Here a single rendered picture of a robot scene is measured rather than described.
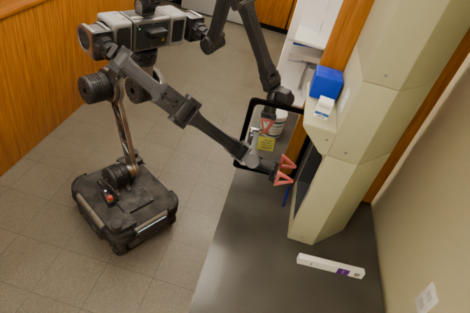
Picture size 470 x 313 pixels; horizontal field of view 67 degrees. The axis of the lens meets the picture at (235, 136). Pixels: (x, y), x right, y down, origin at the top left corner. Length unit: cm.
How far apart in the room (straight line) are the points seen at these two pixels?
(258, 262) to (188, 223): 131
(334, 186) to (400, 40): 56
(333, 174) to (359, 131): 20
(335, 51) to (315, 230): 72
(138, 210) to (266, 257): 118
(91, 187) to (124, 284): 67
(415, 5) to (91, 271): 219
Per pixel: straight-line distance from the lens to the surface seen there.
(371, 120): 119
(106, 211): 245
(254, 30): 148
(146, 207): 247
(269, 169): 146
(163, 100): 117
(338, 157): 127
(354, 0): 142
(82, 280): 248
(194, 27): 181
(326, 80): 133
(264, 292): 141
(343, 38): 146
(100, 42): 153
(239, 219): 157
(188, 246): 259
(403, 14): 107
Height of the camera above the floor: 213
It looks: 37 degrees down
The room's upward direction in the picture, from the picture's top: 15 degrees clockwise
